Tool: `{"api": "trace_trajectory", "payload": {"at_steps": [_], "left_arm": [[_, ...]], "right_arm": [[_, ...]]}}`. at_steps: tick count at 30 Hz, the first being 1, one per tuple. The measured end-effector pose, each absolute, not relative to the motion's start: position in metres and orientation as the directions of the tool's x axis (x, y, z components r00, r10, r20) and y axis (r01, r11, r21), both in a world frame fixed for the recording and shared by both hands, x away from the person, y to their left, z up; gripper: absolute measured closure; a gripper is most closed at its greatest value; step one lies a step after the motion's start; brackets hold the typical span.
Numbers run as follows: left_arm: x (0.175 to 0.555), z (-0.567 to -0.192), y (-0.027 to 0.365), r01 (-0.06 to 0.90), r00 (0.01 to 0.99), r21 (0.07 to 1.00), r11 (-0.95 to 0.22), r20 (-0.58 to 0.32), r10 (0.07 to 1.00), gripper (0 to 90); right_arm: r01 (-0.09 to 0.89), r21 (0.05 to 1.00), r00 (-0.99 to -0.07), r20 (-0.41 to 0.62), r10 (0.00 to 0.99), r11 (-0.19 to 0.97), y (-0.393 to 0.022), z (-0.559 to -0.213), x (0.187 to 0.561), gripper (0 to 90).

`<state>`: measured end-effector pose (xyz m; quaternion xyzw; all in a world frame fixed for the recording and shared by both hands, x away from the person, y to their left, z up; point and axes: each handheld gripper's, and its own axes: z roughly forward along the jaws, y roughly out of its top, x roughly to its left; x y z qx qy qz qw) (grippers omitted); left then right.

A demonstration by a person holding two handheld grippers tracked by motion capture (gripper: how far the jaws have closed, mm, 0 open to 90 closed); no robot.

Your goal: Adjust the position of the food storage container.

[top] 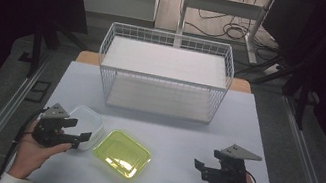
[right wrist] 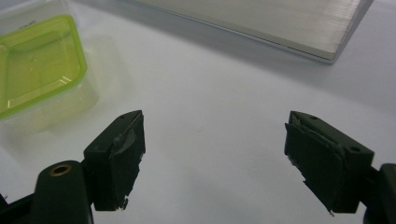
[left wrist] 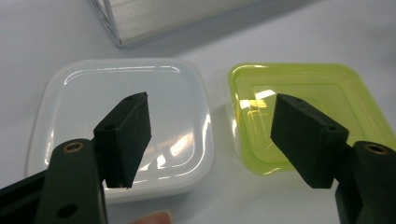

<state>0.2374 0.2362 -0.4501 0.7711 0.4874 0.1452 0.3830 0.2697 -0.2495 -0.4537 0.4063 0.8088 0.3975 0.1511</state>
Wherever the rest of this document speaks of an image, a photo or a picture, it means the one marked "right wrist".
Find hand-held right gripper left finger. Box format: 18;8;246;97
83;109;147;212

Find white wire shelf rack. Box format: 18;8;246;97
118;0;375;65

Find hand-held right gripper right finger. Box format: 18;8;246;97
284;110;375;217

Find green-lidded clear food container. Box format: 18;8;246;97
0;14;100;134

